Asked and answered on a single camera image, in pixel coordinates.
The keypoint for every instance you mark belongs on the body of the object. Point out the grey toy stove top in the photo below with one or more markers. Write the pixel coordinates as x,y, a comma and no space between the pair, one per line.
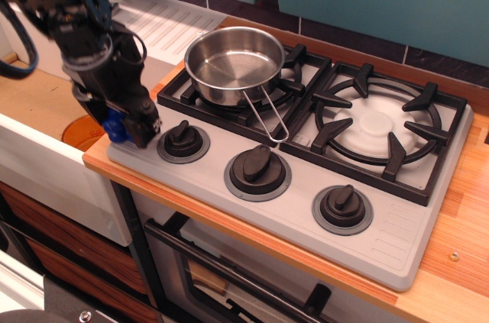
389,251

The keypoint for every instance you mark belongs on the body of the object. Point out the black stove knob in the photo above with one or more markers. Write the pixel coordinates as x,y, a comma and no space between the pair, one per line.
342,210
183,144
258,175

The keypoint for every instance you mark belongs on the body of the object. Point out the black middle stove knob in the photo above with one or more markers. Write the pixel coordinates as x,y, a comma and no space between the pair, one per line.
258,175

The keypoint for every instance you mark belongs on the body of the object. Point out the blue toy blueberry cluster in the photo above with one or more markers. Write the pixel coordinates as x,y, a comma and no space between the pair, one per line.
114,126

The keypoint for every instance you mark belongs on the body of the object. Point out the white toy sink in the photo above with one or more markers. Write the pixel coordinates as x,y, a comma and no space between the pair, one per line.
36,110

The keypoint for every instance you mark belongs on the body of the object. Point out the black burner grate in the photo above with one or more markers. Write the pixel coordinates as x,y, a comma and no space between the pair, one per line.
296,79
398,137

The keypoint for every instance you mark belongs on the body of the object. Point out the orange plastic cup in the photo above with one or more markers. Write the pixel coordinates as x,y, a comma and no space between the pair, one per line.
82,133

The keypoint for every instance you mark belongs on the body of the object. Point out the stainless steel pan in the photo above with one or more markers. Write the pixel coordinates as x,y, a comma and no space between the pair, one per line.
236,66

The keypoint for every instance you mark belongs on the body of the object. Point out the toy oven door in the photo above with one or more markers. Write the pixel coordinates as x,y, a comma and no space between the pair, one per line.
340,307

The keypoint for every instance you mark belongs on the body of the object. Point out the black left burner grate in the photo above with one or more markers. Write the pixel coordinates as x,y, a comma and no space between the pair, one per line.
296,79

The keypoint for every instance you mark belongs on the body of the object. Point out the wooden drawer front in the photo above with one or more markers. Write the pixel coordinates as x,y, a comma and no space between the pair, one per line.
91,266

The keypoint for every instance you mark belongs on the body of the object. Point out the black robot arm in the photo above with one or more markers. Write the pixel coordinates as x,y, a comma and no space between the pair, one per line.
75,26

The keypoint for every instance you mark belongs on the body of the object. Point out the black left stove knob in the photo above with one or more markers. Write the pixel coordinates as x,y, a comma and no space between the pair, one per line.
183,144

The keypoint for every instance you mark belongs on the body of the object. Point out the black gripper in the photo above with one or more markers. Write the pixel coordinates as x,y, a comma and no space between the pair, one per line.
111,78

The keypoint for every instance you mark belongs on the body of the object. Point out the black right burner grate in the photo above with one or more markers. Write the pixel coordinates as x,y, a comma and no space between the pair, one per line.
398,137

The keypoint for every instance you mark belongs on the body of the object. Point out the black oven door handle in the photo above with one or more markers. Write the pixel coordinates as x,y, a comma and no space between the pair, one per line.
227,291

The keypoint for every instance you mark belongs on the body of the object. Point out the black right stove knob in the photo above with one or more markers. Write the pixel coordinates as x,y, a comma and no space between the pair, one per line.
342,210

